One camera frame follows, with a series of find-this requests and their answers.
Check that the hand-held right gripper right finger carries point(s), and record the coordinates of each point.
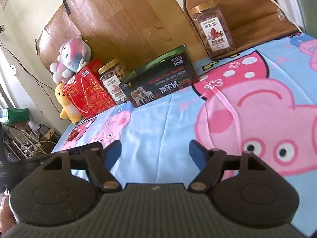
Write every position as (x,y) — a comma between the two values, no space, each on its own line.
(198,153)

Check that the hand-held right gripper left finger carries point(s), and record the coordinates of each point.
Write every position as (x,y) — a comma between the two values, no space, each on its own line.
(112,153)

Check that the black printed box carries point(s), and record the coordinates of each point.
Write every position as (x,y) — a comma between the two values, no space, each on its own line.
(161,84)

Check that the person's left hand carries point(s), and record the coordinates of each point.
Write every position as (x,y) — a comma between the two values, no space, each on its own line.
(4,210)

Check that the small dark red packet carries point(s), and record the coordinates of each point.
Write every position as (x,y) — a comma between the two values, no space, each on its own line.
(74,135)

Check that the pink pig printed blanket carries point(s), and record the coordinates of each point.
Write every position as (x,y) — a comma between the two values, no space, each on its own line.
(161,129)

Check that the green bag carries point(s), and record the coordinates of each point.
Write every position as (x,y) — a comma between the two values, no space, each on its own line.
(17,116)

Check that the red gift box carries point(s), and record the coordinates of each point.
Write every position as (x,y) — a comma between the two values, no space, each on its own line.
(89,96)

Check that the yellow duck plush toy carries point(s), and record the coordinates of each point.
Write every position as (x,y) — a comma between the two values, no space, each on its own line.
(65,106)

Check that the round nut jar gold lid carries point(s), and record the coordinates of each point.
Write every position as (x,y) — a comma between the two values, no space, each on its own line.
(112,84)

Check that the pink plush toy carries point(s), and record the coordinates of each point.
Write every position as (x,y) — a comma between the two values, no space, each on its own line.
(71,54)

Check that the square pecan jar gold lid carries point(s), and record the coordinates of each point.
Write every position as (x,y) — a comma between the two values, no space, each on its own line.
(215,34)

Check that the wooden board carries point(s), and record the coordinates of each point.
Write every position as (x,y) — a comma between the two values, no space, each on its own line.
(136,17)

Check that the black tape strip on board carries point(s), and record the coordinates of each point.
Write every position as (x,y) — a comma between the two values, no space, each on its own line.
(65,3)

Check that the round white wall fitting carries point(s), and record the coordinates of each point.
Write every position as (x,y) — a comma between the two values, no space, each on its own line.
(13,70)

